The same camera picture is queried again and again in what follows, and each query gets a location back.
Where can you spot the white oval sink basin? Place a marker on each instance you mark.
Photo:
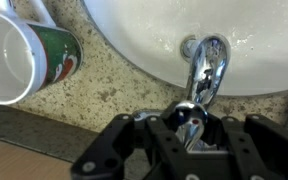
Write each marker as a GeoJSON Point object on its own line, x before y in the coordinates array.
{"type": "Point", "coordinates": [160, 36]}

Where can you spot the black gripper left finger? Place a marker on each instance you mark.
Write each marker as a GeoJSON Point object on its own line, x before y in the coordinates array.
{"type": "Point", "coordinates": [105, 158]}

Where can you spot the green white mug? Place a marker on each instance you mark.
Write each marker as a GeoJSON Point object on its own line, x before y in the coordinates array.
{"type": "Point", "coordinates": [33, 54]}

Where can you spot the chrome tap faucet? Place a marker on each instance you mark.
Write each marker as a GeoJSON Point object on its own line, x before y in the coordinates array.
{"type": "Point", "coordinates": [209, 58]}

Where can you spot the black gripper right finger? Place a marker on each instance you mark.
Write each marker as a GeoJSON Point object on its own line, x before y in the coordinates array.
{"type": "Point", "coordinates": [271, 141]}

